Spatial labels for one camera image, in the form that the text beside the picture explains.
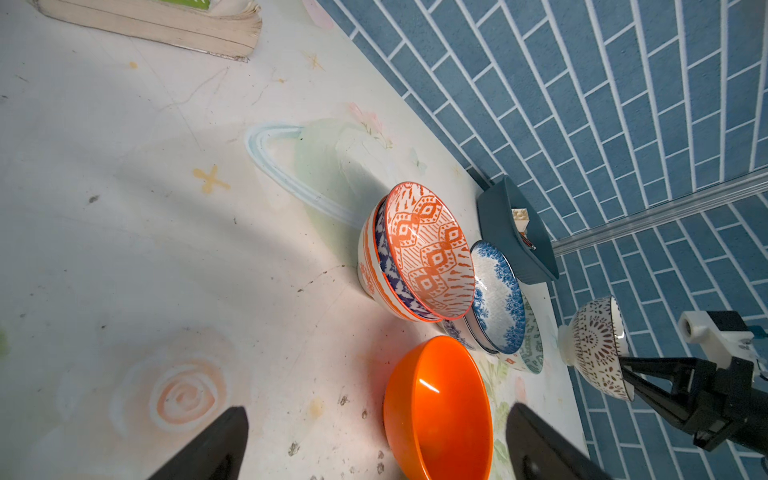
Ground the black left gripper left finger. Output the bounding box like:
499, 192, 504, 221
149, 406, 249, 480

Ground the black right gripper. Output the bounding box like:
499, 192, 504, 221
619, 357, 767, 455

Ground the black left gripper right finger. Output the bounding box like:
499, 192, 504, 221
506, 403, 611, 480

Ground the green patterned bowl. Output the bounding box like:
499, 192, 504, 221
503, 294, 544, 375

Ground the brown patterned white bowl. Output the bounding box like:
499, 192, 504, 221
557, 296, 635, 402

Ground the blue floral bowl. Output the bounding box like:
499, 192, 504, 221
438, 240, 526, 355
374, 197, 442, 322

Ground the orange geometric patterned bowl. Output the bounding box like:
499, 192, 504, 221
382, 182, 475, 322

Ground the orange floral bowl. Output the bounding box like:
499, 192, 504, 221
357, 197, 422, 322

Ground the plain orange bowl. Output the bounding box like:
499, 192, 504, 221
383, 336, 494, 479

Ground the teal plastic bin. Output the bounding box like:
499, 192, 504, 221
477, 176, 559, 285

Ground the green paperback book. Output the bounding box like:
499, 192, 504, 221
32, 0, 262, 61

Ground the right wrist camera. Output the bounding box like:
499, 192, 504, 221
678, 310, 767, 378

